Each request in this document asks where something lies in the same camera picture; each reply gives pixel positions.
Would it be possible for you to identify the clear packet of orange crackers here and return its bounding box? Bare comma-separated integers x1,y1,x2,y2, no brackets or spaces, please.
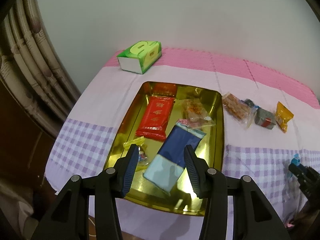
180,99,215,128

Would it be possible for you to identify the dark candy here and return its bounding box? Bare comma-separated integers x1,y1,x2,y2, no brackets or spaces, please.
242,99,260,112

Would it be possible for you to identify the yellow-green candy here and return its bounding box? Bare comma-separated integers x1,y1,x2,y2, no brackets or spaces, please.
123,136,146,150

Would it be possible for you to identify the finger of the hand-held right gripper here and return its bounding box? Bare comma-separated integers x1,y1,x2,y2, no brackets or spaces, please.
288,164,310,188

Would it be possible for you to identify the pink checked tablecloth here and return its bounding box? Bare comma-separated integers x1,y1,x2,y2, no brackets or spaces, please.
45,46,320,230

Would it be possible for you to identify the yellow snack packet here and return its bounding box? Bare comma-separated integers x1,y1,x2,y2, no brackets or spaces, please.
275,101,294,133

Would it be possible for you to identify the brown candy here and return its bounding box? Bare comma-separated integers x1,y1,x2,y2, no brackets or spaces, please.
136,146,150,170

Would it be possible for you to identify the red snack packet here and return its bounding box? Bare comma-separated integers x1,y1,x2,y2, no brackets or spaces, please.
136,95,174,140

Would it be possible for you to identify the clear packet of brown cookies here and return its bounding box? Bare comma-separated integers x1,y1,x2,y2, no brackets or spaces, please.
222,93,252,128

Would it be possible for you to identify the green tissue box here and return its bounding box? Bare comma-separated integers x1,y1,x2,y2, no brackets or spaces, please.
117,40,162,75

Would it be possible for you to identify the navy and light-blue packet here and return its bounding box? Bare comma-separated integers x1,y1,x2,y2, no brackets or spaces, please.
142,124,207,197

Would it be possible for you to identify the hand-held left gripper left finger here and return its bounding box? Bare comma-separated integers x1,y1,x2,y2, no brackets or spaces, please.
31,144,139,240

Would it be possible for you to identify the pink round snack packet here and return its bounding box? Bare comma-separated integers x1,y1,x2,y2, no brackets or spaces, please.
175,119,200,130

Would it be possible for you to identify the beige patterned cloth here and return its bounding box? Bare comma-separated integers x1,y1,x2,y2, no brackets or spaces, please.
0,180,38,228

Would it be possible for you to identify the gold tin box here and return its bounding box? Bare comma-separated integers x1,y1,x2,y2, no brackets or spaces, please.
104,81,224,217

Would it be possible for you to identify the grey packet with red label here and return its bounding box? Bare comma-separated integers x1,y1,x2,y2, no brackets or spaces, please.
254,107,277,130

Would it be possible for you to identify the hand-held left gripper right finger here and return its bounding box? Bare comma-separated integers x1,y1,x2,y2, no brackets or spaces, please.
184,145,290,240

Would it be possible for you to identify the beige patterned curtain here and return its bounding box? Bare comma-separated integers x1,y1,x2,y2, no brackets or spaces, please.
0,0,82,140

